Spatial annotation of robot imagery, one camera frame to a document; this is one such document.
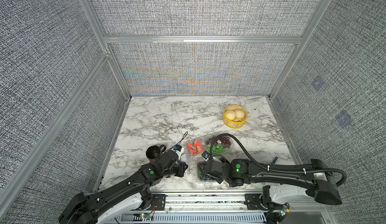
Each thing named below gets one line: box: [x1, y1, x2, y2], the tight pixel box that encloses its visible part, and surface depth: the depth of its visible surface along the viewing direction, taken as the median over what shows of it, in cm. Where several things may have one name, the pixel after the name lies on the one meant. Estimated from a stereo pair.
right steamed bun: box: [234, 109, 245, 120], surface depth 104 cm
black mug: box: [145, 144, 167, 161], surface depth 85 cm
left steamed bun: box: [225, 109, 236, 121], surface depth 102 cm
